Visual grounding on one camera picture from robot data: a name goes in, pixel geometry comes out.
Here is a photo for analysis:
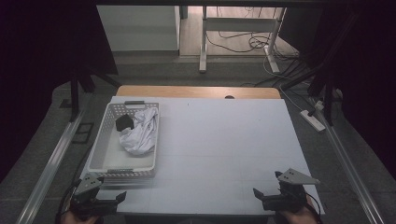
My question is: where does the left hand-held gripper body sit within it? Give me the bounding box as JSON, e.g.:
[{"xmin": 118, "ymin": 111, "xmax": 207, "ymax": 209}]
[{"xmin": 69, "ymin": 172, "xmax": 120, "ymax": 218}]

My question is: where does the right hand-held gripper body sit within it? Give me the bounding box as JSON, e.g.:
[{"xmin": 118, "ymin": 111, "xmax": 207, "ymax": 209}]
[{"xmin": 262, "ymin": 167, "xmax": 321, "ymax": 214}]

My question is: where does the white perforated plastic basket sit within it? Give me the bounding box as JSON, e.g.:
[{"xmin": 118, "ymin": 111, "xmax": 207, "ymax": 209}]
[{"xmin": 87, "ymin": 100, "xmax": 161, "ymax": 180}]

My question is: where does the white shirt with black print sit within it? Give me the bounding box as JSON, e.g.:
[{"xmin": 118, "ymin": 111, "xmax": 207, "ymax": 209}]
[{"xmin": 115, "ymin": 106, "xmax": 160, "ymax": 156}]

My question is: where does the person's right hand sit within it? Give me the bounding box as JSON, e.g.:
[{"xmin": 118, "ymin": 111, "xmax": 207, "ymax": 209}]
[{"xmin": 277, "ymin": 198, "xmax": 320, "ymax": 224}]

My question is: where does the person's left hand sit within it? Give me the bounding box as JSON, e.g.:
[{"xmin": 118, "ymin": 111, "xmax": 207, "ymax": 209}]
[{"xmin": 60, "ymin": 211, "xmax": 101, "ymax": 224}]

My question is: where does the black floor plate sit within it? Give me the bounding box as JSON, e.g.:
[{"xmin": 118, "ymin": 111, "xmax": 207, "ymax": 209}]
[{"xmin": 71, "ymin": 122, "xmax": 95, "ymax": 145}]

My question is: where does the white power strip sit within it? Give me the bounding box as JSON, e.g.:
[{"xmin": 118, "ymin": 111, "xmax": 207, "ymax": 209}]
[{"xmin": 299, "ymin": 108, "xmax": 327, "ymax": 133}]

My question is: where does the black tripod stand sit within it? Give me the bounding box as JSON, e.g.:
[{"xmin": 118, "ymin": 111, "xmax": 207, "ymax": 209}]
[
  {"xmin": 68, "ymin": 66, "xmax": 123, "ymax": 123},
  {"xmin": 279, "ymin": 12, "xmax": 363, "ymax": 127}
]

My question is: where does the wooden table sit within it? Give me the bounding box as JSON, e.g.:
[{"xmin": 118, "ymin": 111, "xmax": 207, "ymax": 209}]
[{"xmin": 115, "ymin": 85, "xmax": 282, "ymax": 100}]

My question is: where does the black curtain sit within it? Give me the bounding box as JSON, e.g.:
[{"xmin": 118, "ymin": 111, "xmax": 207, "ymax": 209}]
[
  {"xmin": 279, "ymin": 6, "xmax": 396, "ymax": 181},
  {"xmin": 0, "ymin": 0, "xmax": 119, "ymax": 183}
]

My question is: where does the white cabinet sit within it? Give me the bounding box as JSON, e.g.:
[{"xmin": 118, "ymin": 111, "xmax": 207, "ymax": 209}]
[{"xmin": 96, "ymin": 4, "xmax": 182, "ymax": 52}]

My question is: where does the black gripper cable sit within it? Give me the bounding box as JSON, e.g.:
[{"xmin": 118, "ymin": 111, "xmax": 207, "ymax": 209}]
[
  {"xmin": 306, "ymin": 191, "xmax": 323, "ymax": 220},
  {"xmin": 55, "ymin": 181, "xmax": 80, "ymax": 222}
]

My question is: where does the aluminium rail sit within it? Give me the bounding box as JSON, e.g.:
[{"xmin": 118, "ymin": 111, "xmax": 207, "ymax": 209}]
[
  {"xmin": 15, "ymin": 108, "xmax": 87, "ymax": 224},
  {"xmin": 317, "ymin": 113, "xmax": 387, "ymax": 224}
]

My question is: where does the white floor cable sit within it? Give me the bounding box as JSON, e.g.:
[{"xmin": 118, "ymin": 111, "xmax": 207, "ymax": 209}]
[{"xmin": 262, "ymin": 46, "xmax": 314, "ymax": 111}]

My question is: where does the tangle of black floor cables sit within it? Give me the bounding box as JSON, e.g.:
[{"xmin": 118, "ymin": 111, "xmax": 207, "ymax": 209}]
[{"xmin": 205, "ymin": 6, "xmax": 302, "ymax": 63}]

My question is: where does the white metal desk frame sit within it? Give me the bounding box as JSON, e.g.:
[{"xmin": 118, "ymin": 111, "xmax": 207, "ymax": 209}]
[{"xmin": 198, "ymin": 6, "xmax": 288, "ymax": 75}]

